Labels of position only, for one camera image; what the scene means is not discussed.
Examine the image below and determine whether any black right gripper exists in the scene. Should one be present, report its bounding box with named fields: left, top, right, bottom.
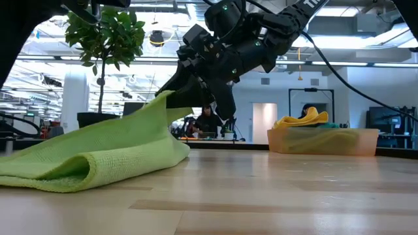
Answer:
left=155, top=42, right=262, bottom=121

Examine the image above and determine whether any yellow microfiber towel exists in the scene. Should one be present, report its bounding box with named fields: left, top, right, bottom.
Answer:
left=273, top=106, right=330, bottom=129

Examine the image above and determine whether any lime green microfiber towel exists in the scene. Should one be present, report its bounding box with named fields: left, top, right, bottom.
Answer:
left=0, top=90, right=194, bottom=193

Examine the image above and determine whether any person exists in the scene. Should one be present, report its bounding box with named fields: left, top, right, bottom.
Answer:
left=298, top=103, right=315, bottom=119
left=192, top=104, right=225, bottom=138

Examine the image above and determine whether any black computer monitor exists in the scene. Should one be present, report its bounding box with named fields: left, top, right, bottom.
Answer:
left=122, top=101, right=147, bottom=118

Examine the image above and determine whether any black plant pot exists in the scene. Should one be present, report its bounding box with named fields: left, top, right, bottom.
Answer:
left=76, top=112, right=121, bottom=129

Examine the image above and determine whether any green leafy small tree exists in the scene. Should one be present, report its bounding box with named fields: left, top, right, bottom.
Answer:
left=64, top=6, right=146, bottom=114

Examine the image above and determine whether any white building column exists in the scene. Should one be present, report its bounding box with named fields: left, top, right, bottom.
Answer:
left=61, top=70, right=89, bottom=133

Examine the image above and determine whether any orange translucent plastic bin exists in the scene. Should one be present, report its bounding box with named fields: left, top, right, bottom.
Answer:
left=266, top=127, right=379, bottom=157

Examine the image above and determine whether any dark monitor on stand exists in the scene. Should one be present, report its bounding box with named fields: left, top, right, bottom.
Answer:
left=365, top=106, right=417, bottom=149

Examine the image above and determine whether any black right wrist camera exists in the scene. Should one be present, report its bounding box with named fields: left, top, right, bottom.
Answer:
left=182, top=24, right=213, bottom=52

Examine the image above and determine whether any black ceiling cable reel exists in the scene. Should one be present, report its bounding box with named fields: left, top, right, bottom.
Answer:
left=149, top=30, right=166, bottom=46

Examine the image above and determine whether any black tall stand frame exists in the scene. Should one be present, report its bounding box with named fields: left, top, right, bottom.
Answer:
left=289, top=87, right=334, bottom=128

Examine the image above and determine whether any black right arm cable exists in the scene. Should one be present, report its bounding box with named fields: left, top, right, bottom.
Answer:
left=300, top=31, right=418, bottom=123

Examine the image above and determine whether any black curved cable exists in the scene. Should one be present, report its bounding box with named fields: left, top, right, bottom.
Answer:
left=0, top=112, right=42, bottom=138

